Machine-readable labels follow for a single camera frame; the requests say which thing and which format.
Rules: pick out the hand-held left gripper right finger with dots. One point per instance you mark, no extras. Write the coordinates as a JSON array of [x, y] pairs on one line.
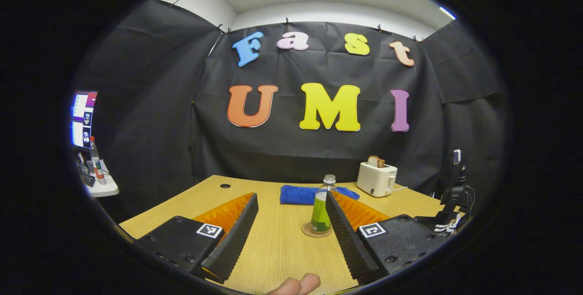
[[348, 240]]

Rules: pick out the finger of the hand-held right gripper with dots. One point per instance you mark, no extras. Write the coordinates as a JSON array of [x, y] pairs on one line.
[[439, 220]]

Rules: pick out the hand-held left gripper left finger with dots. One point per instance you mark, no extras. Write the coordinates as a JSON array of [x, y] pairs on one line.
[[234, 240]]

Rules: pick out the green label water bottle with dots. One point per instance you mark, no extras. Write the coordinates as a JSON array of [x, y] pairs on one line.
[[320, 215]]

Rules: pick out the round wooden coaster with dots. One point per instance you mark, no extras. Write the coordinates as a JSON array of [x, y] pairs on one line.
[[309, 233]]

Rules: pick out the red cap bottle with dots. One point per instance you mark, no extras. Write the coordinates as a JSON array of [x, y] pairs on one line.
[[97, 167]]

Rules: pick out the white toaster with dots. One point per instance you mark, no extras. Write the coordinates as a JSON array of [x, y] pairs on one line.
[[375, 179]]

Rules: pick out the blue towel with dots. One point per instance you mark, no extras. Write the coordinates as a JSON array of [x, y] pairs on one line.
[[296, 195]]

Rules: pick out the bread slice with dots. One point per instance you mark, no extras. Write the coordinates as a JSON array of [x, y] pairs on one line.
[[375, 162]]

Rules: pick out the white side table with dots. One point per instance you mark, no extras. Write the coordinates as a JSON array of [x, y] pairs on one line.
[[107, 189]]

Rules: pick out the ceiling light strip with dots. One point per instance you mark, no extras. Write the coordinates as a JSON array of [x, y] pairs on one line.
[[447, 12]]

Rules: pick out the computer monitor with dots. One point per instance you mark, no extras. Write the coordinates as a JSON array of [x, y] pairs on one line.
[[83, 119]]

